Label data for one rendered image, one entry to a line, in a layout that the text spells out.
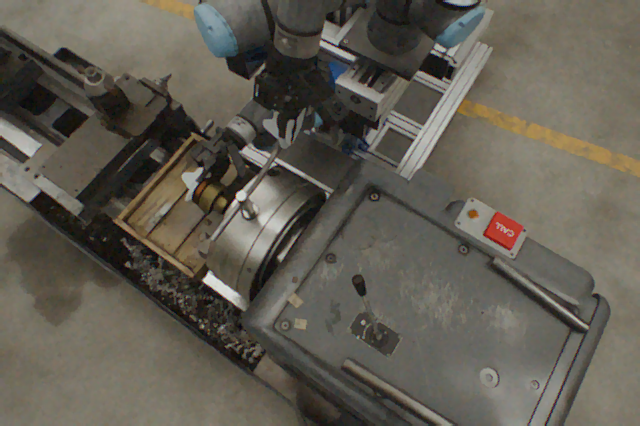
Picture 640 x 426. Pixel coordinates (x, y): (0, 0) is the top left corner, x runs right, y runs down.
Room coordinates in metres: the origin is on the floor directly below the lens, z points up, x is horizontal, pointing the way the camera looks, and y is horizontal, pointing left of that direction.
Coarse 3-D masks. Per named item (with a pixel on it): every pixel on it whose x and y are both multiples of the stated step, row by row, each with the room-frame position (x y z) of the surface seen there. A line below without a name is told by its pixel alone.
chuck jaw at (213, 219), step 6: (210, 216) 0.41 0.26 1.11; (216, 216) 0.41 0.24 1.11; (222, 216) 0.41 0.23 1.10; (210, 222) 0.40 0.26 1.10; (216, 222) 0.40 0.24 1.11; (210, 228) 0.38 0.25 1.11; (210, 234) 0.37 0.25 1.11; (210, 240) 0.35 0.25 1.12; (204, 246) 0.33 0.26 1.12; (204, 252) 0.32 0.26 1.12; (204, 258) 0.31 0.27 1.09; (210, 270) 0.28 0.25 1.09
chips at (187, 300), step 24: (48, 216) 0.66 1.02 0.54; (72, 216) 0.66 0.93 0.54; (96, 216) 0.66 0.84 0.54; (96, 240) 0.56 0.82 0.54; (120, 240) 0.56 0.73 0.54; (120, 264) 0.47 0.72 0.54; (144, 264) 0.45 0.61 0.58; (168, 264) 0.46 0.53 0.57; (144, 288) 0.38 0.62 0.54; (168, 288) 0.37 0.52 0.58; (192, 288) 0.37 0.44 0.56; (192, 312) 0.28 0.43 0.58; (216, 312) 0.28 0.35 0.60; (240, 312) 0.29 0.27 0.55; (216, 336) 0.21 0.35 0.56; (240, 336) 0.21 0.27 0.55; (240, 360) 0.13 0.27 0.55
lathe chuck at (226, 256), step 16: (256, 176) 0.46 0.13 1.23; (272, 176) 0.46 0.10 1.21; (288, 176) 0.47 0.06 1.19; (256, 192) 0.41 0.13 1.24; (272, 192) 0.41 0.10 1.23; (288, 192) 0.42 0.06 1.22; (272, 208) 0.37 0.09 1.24; (240, 224) 0.34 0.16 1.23; (256, 224) 0.34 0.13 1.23; (224, 240) 0.32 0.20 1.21; (240, 240) 0.31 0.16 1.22; (208, 256) 0.30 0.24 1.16; (224, 256) 0.29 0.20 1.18; (240, 256) 0.28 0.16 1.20; (208, 272) 0.28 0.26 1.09; (224, 272) 0.26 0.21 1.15; (240, 272) 0.26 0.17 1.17
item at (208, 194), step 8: (200, 184) 0.50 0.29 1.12; (208, 184) 0.50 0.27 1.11; (216, 184) 0.50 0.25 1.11; (200, 192) 0.48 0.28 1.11; (208, 192) 0.47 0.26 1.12; (216, 192) 0.47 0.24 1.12; (200, 200) 0.46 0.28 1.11; (208, 200) 0.45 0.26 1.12; (216, 200) 0.45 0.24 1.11; (224, 200) 0.45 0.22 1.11; (200, 208) 0.44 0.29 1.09; (208, 208) 0.43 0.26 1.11; (216, 208) 0.44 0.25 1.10; (224, 208) 0.43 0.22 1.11
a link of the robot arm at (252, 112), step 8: (248, 104) 0.73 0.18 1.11; (256, 104) 0.73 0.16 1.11; (240, 112) 0.71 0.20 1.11; (248, 112) 0.70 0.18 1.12; (256, 112) 0.71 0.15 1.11; (264, 112) 0.71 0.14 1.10; (272, 112) 0.72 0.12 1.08; (248, 120) 0.68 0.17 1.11; (256, 120) 0.69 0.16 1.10; (256, 128) 0.67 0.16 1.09; (264, 128) 0.70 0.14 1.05
